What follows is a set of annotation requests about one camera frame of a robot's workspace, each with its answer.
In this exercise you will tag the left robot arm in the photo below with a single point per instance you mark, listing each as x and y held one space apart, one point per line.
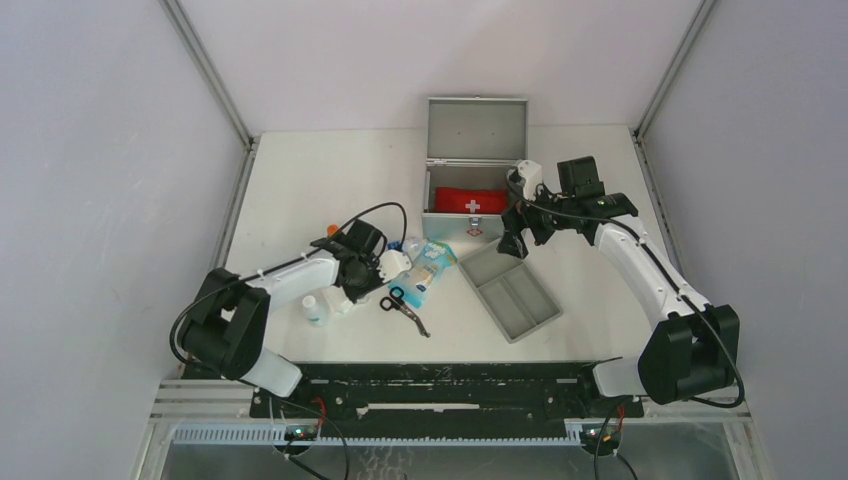
223 329

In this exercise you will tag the black medical scissors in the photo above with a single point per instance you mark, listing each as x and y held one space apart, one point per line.
394 300

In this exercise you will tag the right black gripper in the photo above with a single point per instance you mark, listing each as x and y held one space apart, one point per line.
515 219

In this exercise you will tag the blue plaster packet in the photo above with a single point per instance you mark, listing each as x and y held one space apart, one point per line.
435 258

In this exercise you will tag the grey metal medicine box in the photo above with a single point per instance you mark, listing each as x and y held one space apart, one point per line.
471 144

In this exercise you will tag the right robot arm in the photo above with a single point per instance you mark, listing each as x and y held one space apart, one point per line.
691 354

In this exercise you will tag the grey plastic divider tray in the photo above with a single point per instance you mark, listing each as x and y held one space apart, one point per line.
518 303

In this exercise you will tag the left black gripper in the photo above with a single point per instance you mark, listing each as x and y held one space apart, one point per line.
355 294

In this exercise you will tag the red first aid pouch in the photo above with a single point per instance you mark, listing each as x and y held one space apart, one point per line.
468 201

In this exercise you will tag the clear bottle white cap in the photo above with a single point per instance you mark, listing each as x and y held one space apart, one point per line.
314 310

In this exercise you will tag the bagged white gauze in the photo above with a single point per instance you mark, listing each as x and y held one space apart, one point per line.
339 305

